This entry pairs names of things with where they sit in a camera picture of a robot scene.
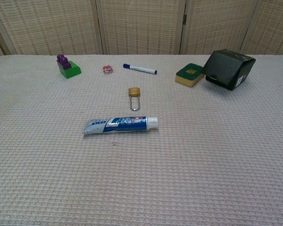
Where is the white plastic tube cap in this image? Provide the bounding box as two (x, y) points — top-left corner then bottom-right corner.
(147, 116), (159, 130)

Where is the blue white toothpaste tube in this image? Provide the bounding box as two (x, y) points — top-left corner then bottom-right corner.
(82, 115), (149, 138)

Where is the brass long-shackle padlock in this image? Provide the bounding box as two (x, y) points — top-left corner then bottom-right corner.
(128, 87), (141, 112)

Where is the blue white marker pen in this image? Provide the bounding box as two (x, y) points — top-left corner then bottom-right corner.
(123, 63), (158, 75)

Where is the red wrapped candy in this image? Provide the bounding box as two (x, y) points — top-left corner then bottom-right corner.
(102, 65), (115, 75)

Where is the yellow green sponge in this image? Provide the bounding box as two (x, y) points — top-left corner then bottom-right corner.
(175, 63), (205, 88)

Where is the beige woven tablecloth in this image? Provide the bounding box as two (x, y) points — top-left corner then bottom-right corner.
(0, 54), (283, 226)

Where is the green toy block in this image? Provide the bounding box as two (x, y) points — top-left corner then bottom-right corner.
(57, 60), (82, 79)

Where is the purple toy block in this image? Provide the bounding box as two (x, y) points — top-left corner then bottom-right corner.
(56, 54), (72, 71)

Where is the black cardboard box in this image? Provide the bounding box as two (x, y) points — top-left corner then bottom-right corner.
(201, 49), (256, 91)

